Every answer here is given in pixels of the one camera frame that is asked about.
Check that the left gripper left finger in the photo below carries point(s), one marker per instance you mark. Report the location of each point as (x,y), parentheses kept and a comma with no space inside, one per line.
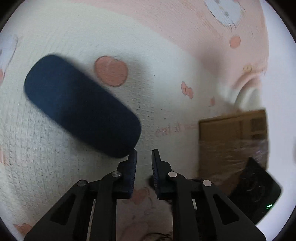
(87,211)

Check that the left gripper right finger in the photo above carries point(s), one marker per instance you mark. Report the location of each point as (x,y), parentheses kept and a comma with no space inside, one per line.
(200,210)

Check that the dark navy glasses case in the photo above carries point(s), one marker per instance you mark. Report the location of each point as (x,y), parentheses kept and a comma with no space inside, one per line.
(82,107)

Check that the brown cardboard box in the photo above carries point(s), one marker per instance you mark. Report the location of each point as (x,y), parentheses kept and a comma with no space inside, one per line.
(227,141)

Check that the pink cat peach blanket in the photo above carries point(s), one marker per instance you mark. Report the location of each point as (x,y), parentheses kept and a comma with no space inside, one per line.
(172,63)

